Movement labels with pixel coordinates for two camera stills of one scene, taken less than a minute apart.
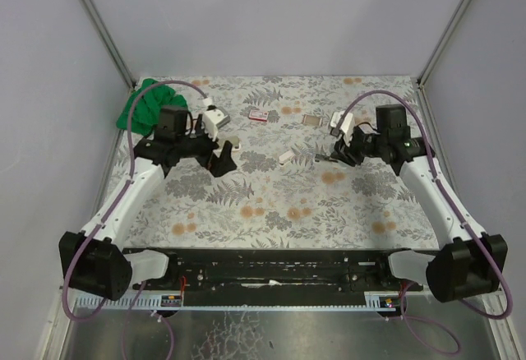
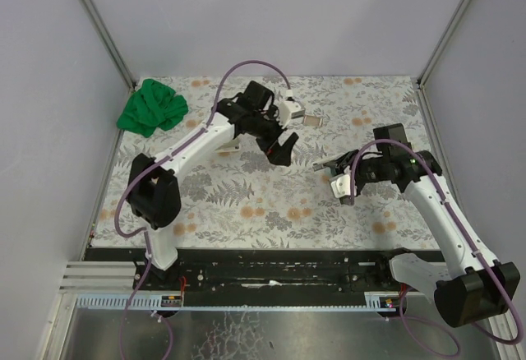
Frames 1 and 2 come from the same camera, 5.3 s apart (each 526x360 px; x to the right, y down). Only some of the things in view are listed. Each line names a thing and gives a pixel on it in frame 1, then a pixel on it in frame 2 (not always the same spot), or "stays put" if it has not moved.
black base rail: [279, 272] stays put
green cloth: [146, 111] stays put
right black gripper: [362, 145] to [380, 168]
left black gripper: [211, 151] to [274, 144]
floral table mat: [280, 196] stays put
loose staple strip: [311, 119] stays put
